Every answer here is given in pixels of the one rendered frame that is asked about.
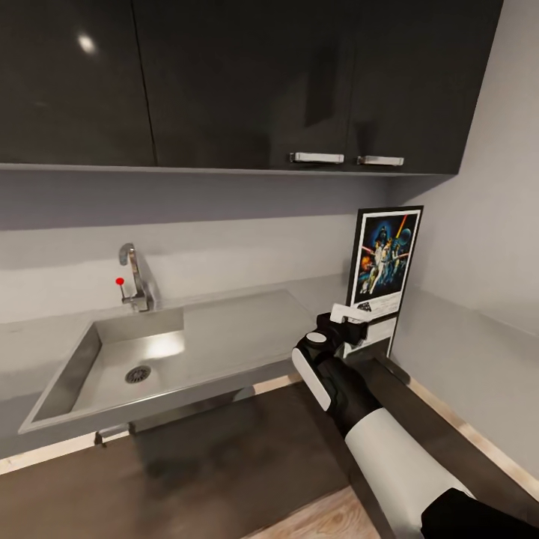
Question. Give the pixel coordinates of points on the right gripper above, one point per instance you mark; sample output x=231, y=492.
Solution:
x=349, y=332

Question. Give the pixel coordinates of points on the cabinet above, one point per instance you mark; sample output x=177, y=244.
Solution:
x=72, y=94
x=372, y=88

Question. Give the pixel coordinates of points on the poster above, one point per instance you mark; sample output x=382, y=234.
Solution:
x=383, y=247

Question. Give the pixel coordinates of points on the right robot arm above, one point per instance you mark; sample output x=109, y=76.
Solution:
x=419, y=497

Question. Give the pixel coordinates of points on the drop in sink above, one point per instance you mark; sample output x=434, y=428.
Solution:
x=124, y=359

